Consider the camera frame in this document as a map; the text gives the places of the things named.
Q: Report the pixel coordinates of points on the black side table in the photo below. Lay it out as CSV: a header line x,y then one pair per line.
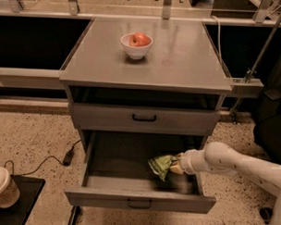
x,y
30,189

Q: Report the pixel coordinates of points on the black office chair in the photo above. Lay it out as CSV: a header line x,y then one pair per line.
x,y
267,134

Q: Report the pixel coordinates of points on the closed grey drawer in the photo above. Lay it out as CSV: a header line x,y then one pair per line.
x,y
143,119

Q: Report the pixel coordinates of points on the white paper coffee cup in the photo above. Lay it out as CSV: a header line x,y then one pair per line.
x,y
9,192

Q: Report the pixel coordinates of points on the grey drawer cabinet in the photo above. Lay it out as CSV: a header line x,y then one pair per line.
x,y
180,71

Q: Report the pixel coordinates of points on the white ceramic bowl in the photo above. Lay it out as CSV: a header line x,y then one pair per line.
x,y
135,52

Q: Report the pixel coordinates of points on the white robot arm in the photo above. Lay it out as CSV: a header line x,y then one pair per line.
x,y
222,159

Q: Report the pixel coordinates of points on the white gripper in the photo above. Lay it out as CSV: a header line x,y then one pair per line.
x,y
187,162

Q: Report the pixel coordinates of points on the open grey drawer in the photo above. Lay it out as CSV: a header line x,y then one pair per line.
x,y
115,173

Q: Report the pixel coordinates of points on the green jalapeno chip bag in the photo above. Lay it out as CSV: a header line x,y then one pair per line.
x,y
160,165

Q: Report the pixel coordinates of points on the red apple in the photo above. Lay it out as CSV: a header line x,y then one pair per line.
x,y
139,39

